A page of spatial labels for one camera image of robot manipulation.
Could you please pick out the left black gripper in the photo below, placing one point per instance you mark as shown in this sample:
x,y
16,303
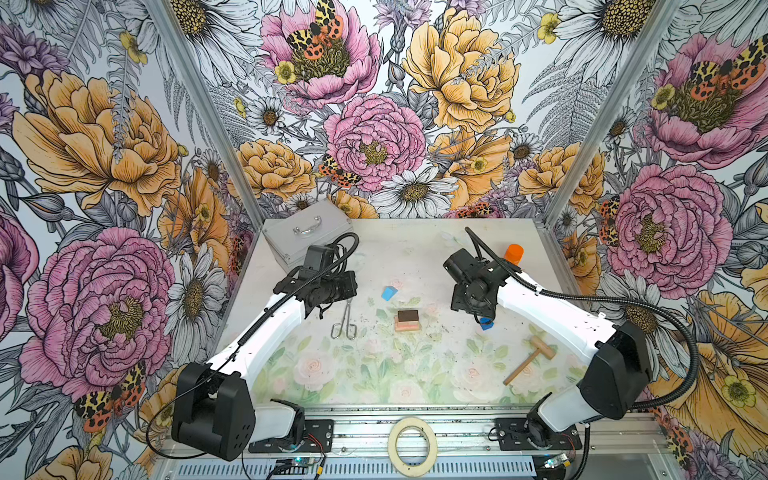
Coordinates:
x,y
350,287

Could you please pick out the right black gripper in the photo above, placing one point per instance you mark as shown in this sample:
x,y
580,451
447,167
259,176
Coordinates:
x,y
457,302

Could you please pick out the blue cube block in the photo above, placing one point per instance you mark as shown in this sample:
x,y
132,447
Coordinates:
x,y
485,323

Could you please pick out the light blue triangular block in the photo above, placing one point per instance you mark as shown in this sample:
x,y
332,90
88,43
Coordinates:
x,y
389,292

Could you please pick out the dark brown block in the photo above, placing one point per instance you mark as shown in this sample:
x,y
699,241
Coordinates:
x,y
408,316

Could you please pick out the pink block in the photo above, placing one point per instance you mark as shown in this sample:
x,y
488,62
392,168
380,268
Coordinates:
x,y
407,326

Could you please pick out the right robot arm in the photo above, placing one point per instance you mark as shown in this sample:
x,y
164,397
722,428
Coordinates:
x,y
617,358

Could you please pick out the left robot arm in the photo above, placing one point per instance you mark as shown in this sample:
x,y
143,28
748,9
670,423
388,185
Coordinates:
x,y
213,410

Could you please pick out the metal tongs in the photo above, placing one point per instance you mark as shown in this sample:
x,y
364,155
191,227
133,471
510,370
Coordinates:
x,y
345,327

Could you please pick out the orange plastic bottle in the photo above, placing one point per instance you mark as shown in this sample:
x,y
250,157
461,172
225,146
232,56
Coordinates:
x,y
514,254

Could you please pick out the silver metal case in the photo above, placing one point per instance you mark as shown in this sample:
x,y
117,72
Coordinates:
x,y
289,238

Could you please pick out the thin wood stick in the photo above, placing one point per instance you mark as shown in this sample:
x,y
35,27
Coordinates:
x,y
540,348

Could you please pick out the green circuit board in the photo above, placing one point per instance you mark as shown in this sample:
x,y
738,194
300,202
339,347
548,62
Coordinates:
x,y
299,466
557,461

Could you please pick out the right green circuit board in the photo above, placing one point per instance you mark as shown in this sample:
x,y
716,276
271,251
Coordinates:
x,y
557,461

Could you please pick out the masking tape roll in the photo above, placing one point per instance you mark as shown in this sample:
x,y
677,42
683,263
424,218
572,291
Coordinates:
x,y
412,447

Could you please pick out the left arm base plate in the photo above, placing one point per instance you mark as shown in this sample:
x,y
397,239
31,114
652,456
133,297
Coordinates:
x,y
317,437

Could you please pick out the aluminium frame rail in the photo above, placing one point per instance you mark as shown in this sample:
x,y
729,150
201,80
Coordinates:
x,y
464,430

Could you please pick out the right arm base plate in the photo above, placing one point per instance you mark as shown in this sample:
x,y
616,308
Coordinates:
x,y
518,433

